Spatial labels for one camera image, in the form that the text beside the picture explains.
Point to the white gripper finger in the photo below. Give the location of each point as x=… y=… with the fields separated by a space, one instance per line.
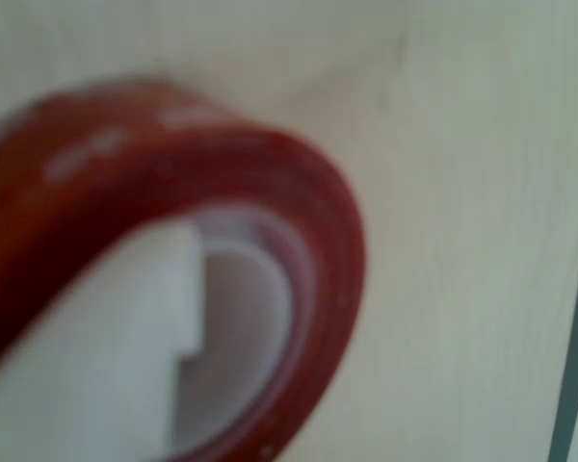
x=125 y=337

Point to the small red tape roll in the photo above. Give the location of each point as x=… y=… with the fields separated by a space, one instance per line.
x=318 y=216

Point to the black tape border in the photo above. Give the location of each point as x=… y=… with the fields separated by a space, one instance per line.
x=573 y=361

